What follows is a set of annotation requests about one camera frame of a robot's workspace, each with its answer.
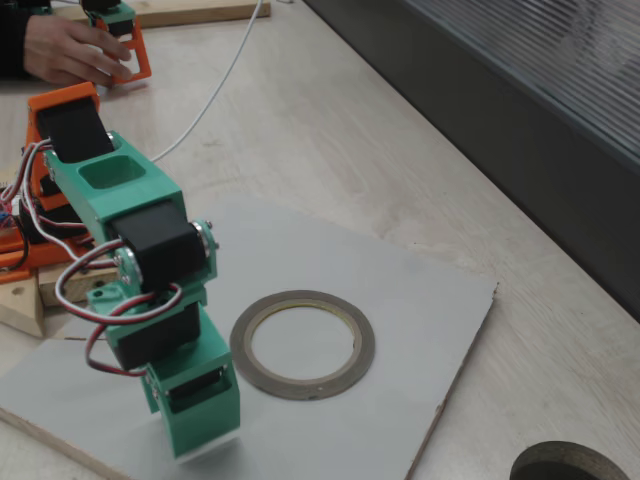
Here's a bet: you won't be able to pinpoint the light wooden plank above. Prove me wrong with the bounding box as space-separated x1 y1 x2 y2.
49 0 272 30

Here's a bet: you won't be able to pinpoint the grey tape ring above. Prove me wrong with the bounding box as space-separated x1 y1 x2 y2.
229 289 376 402

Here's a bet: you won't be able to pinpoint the orange circuit board holder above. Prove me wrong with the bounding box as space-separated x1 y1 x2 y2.
0 234 39 286

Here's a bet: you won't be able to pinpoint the orange and green leader arm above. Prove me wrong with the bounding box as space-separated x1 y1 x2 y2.
82 0 153 87

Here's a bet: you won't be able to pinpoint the red white black servo wires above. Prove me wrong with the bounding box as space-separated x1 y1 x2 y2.
0 139 184 376

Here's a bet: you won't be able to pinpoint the bare human hand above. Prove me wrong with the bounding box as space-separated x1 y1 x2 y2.
23 14 134 89

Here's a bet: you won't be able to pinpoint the ribbed translucent desk partition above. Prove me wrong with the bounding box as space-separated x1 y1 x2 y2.
303 0 640 324

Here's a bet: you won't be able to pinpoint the red circuit board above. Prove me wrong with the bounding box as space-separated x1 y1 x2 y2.
0 172 21 236

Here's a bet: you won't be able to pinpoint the forearm in black sleeve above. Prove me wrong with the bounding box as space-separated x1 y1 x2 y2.
0 0 51 81

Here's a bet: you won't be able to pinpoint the white USB cable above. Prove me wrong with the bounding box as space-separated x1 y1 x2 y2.
151 0 265 164

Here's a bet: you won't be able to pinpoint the white-faced plywood board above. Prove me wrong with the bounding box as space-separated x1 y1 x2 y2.
0 194 500 480

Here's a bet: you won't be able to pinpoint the angled light wood piece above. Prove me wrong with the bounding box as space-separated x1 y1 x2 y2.
0 277 46 337

